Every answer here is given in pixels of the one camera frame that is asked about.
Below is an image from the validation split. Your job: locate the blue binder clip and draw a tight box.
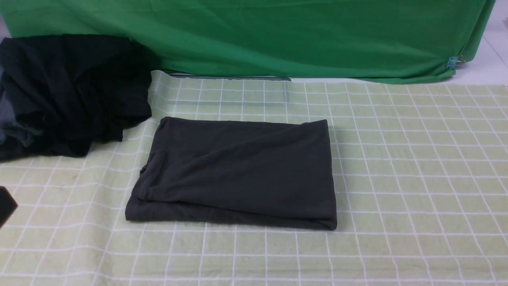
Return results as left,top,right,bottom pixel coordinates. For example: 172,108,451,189
446,55,467,70

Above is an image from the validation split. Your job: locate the light green checkered tablecloth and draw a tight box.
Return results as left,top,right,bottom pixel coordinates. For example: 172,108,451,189
0,71,508,286

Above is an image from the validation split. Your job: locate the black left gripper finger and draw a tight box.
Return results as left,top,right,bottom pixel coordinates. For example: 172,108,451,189
0,186,18,228

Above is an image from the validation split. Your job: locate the black crumpled garment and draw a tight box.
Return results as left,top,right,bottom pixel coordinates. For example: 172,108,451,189
0,34,151,161

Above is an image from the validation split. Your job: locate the dark gray long-sleeve shirt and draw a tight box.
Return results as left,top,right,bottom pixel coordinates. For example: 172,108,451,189
125,116,338,230

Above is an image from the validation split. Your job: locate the gray-blue crumpled garment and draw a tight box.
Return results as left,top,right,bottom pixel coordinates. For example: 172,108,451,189
0,67,33,147

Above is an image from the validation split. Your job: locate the green backdrop cloth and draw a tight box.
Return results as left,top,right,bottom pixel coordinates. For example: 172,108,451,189
1,0,495,84

